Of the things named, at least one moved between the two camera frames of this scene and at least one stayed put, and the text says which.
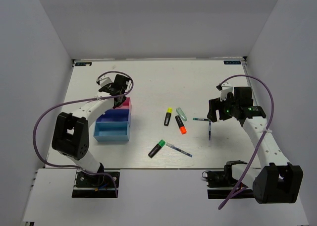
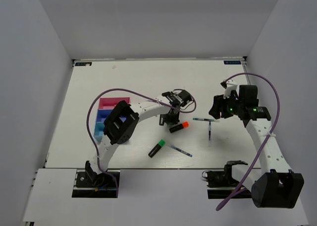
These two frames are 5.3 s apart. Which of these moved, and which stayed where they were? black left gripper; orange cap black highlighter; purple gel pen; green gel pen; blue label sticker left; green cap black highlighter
Moved: black left gripper; orange cap black highlighter
Stayed: purple gel pen; blue label sticker left; green cap black highlighter; green gel pen
